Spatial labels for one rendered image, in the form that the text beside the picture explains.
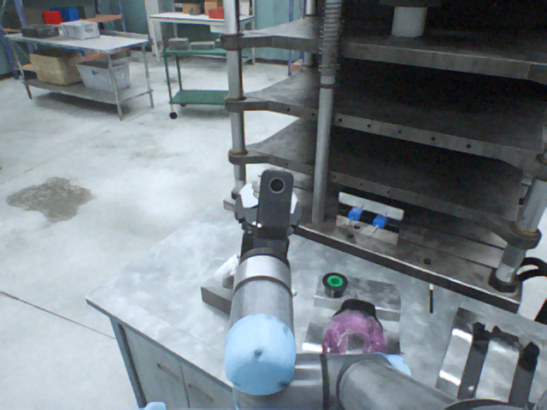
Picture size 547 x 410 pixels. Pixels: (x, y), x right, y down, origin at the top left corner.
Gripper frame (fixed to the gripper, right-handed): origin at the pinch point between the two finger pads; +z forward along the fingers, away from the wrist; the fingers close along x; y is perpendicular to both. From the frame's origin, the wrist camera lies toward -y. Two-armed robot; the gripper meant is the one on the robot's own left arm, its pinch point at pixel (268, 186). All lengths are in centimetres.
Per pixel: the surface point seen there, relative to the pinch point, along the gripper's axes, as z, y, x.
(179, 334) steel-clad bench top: 21, 69, -19
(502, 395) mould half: -3, 49, 64
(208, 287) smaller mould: 35, 61, -13
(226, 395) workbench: 13, 87, -3
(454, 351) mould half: 8, 47, 56
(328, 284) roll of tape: 29, 48, 24
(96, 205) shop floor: 220, 165, -131
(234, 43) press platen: 100, -4, -16
